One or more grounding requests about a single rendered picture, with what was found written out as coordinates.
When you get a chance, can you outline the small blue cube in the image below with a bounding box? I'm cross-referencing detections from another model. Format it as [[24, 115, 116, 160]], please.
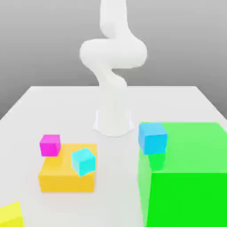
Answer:
[[138, 122, 168, 155]]

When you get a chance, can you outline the large orange box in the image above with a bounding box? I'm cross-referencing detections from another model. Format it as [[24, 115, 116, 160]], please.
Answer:
[[38, 143, 98, 193]]

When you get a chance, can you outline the small yellow cube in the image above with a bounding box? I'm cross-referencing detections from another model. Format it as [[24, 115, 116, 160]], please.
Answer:
[[0, 201, 25, 227]]

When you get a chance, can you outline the large green box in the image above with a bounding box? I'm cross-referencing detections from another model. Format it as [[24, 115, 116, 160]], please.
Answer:
[[137, 121, 227, 227]]

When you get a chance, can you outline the small cyan cube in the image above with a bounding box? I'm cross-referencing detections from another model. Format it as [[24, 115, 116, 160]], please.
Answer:
[[70, 147, 97, 177]]

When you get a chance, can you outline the small magenta cube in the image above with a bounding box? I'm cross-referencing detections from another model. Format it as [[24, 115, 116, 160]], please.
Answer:
[[39, 134, 61, 157]]

